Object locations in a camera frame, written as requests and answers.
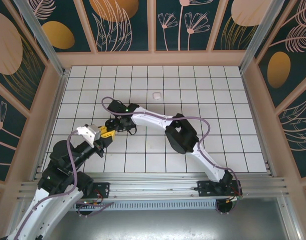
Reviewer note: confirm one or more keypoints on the white earbuds charging case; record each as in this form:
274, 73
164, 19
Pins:
156, 95

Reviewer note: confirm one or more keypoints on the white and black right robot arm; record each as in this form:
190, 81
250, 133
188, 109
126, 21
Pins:
152, 118

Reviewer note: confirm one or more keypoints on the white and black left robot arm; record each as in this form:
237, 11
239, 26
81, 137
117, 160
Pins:
50, 207

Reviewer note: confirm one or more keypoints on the grey metal sheet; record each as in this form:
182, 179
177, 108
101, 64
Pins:
152, 227

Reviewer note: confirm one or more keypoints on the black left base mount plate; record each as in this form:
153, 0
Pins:
101, 190

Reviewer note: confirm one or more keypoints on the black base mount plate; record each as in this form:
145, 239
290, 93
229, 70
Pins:
206, 188
101, 190

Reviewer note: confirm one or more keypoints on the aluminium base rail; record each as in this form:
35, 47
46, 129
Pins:
152, 185

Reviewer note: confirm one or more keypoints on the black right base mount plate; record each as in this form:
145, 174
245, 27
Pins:
206, 188

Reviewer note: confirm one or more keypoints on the aluminium frame post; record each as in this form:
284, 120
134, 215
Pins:
261, 35
44, 42

